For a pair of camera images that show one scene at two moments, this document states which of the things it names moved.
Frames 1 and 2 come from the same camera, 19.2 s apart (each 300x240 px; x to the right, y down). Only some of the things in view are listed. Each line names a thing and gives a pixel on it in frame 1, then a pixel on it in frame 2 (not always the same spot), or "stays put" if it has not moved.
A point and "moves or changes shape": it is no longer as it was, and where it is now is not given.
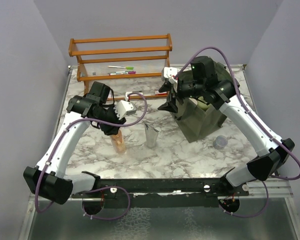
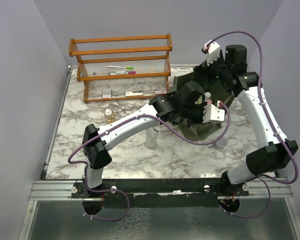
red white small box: x=156 y=92 stays put
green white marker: x=130 y=68 stays put
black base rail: x=128 y=192 stays put
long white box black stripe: x=128 y=93 stays put
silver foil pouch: x=151 y=135 stays put
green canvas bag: x=198 y=124 moves or changes shape
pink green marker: x=123 y=72 stays put
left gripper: x=109 y=129 → x=200 y=120
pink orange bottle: x=119 y=143 → x=209 y=102
